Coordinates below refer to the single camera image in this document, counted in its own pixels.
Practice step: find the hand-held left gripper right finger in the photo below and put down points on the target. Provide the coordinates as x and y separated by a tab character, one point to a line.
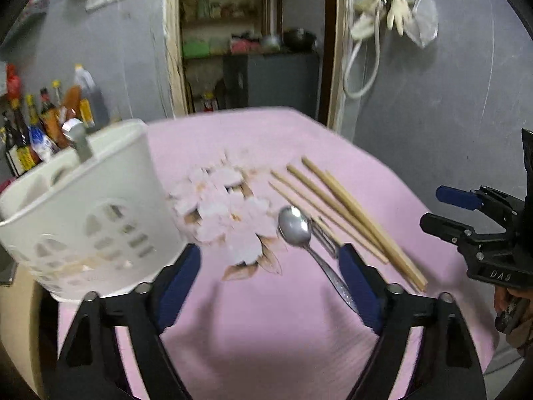
361	287

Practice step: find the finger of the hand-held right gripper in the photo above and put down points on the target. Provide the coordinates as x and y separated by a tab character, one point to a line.
458	198
445	225

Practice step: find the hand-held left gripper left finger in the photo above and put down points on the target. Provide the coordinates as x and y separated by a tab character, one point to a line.
180	283

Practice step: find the thick wooden chopstick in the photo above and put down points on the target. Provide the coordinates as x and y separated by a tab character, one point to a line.
374	229
354	204

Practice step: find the metal fork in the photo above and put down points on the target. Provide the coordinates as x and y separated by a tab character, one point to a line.
322	235

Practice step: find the metal spoon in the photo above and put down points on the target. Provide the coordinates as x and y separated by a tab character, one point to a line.
295	227

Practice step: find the white plastic utensil holder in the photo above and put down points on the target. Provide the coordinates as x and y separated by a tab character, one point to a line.
95	225

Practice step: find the person's right hand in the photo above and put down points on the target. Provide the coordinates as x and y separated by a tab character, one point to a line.
514	321

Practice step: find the pink floral tablecloth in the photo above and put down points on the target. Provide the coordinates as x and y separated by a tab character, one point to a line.
250	333

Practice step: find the clear plastic bag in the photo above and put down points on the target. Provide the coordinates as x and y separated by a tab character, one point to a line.
427	21

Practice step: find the red bottle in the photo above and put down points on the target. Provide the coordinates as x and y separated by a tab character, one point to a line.
209	102

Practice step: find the cream rubber glove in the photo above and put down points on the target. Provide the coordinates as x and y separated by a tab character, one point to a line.
399	12
366	18

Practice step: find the dark liquid plastic jug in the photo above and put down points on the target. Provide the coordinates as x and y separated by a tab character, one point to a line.
88	96

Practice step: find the row of sauce bottles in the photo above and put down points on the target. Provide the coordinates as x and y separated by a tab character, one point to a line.
29	133

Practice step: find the dark grey cabinet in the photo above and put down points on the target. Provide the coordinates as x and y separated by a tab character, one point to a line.
270	81

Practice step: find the black wok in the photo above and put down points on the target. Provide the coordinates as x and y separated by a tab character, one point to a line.
299	37

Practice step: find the metal pot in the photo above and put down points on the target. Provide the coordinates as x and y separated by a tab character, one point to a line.
270	41

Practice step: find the wooden shelf unit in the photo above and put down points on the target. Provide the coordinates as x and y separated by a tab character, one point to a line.
220	8

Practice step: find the wooden door frame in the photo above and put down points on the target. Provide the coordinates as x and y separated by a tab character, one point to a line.
175	50

